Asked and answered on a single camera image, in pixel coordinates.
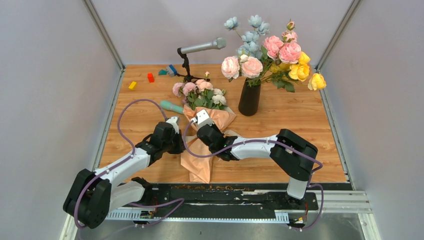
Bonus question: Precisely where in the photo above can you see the peach paper bouquet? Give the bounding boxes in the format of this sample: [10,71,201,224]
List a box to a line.
[172,71,236,184]

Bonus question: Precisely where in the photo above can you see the beige ribbon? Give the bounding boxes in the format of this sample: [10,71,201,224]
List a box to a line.
[224,130,241,137]

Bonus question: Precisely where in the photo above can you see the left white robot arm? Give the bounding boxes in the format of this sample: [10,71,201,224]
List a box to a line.
[62,116,185,229]

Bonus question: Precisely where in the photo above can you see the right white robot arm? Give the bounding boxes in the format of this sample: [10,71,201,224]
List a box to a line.
[196,124,318,209]

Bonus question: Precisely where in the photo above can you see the black vase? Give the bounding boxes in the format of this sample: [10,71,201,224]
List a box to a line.
[238,81,261,117]

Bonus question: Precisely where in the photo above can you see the flowers in vase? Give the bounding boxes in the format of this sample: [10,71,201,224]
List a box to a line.
[221,15,327,93]

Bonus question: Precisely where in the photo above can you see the teal toy microphone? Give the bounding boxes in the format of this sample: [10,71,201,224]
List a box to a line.
[159,100,184,115]

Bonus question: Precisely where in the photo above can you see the black microphone tripod stand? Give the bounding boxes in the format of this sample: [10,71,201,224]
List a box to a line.
[176,52,211,83]

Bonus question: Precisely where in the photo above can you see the red block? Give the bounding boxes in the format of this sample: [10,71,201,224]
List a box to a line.
[147,72,155,83]

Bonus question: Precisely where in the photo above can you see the yellow block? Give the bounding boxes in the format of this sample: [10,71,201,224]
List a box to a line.
[128,81,137,91]

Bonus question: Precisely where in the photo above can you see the teal block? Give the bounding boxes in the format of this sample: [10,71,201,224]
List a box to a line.
[158,69,168,76]

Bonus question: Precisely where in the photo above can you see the silver microphone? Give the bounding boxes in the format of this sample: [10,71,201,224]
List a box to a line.
[177,37,227,55]

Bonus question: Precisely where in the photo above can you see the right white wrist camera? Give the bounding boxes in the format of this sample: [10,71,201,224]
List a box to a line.
[191,109,215,130]

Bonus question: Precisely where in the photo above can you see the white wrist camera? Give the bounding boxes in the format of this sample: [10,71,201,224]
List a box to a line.
[165,116,180,134]
[191,109,215,130]

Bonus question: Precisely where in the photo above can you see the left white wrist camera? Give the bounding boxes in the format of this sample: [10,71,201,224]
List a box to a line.
[165,116,180,134]

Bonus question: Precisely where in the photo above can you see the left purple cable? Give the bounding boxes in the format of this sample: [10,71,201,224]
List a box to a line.
[73,98,186,230]

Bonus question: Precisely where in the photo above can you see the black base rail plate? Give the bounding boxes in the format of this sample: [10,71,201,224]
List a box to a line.
[115,182,354,224]

